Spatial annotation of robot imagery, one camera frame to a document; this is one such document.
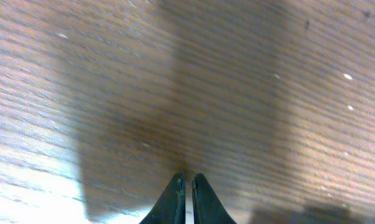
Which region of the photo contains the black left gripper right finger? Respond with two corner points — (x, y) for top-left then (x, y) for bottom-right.
(192, 173), (236, 224)

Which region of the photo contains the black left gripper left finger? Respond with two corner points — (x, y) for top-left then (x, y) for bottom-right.
(140, 172), (186, 224)

